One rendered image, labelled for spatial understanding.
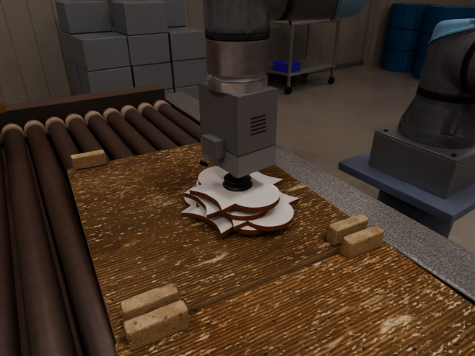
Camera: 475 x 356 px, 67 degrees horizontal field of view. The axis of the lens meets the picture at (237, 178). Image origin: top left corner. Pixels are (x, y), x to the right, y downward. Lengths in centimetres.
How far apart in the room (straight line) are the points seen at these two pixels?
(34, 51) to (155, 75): 125
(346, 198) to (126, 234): 36
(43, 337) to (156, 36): 305
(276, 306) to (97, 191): 37
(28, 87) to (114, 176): 349
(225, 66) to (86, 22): 316
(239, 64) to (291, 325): 28
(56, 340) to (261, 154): 31
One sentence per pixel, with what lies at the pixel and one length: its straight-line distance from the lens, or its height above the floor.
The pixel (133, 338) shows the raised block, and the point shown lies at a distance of 37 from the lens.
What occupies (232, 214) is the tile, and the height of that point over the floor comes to 97.
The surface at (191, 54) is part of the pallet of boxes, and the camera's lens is 351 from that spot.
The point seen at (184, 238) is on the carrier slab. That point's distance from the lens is 50.
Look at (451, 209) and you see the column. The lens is 78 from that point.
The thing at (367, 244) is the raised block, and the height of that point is 95.
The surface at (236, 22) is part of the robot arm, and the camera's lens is 41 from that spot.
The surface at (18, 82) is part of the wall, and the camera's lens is 412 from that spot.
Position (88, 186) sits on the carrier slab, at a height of 94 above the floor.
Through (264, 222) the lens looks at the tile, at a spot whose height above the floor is 96.
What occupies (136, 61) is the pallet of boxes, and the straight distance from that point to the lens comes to 331.
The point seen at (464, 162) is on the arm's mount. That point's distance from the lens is 81.
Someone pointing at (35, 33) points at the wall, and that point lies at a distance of 408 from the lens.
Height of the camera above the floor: 124
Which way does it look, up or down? 28 degrees down
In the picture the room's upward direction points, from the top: straight up
